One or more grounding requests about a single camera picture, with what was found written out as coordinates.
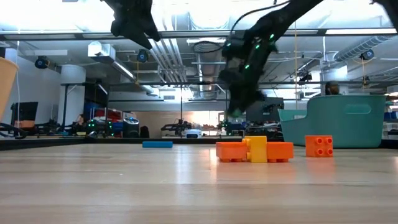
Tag shelf with coloured bins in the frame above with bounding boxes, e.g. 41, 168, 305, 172
83, 102, 125, 138

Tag blue black hanging reel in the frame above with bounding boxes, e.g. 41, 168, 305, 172
359, 49, 376, 62
136, 49, 149, 63
34, 55, 50, 70

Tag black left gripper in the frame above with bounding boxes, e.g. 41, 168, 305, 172
101, 0, 162, 51

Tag small orange toy brick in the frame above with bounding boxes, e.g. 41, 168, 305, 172
215, 141, 249, 163
266, 141, 294, 164
304, 134, 334, 158

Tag teal plastic bin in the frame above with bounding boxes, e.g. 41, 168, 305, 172
277, 95, 387, 149

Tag black aluminium rig frame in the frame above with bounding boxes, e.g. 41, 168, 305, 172
0, 27, 398, 152

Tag black computer monitor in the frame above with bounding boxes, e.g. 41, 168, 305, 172
11, 101, 39, 129

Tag light blue long block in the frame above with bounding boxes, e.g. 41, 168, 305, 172
142, 141, 174, 149

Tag person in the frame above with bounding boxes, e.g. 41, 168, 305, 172
325, 81, 342, 96

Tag white round column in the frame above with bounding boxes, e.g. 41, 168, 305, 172
57, 64, 86, 125
321, 65, 349, 96

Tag small yellow toy brick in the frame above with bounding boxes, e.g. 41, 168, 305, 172
241, 135, 268, 164

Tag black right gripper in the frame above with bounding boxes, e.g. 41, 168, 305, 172
218, 27, 279, 117

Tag black tower fan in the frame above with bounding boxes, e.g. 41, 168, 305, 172
123, 116, 141, 139

